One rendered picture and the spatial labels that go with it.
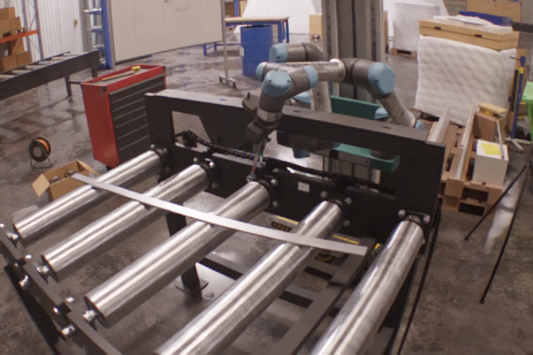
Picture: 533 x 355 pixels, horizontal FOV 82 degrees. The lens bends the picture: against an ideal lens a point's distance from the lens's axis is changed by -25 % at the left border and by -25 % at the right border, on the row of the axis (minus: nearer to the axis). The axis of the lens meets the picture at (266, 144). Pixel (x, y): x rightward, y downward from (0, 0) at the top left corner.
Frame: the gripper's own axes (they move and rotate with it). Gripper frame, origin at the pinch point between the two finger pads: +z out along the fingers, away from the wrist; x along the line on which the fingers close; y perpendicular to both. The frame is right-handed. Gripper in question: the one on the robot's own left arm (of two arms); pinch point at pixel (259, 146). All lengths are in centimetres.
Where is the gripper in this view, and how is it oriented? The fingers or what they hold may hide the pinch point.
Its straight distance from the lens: 136.3
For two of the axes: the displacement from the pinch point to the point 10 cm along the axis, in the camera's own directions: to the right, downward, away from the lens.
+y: 7.6, 5.8, -2.9
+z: -1.8, 6.2, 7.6
